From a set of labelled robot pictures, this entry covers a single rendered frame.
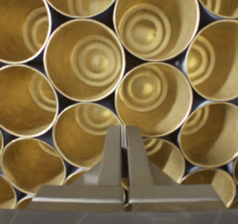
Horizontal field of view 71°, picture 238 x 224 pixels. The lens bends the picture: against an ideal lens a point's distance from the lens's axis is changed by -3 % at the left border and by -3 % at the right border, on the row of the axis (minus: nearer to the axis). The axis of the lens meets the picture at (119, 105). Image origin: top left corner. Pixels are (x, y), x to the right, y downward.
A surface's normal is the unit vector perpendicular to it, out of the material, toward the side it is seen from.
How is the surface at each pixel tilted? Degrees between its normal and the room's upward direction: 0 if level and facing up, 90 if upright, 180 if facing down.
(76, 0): 2
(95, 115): 2
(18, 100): 90
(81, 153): 88
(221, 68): 90
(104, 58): 2
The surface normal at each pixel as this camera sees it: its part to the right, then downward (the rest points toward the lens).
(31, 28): -0.01, 0.25
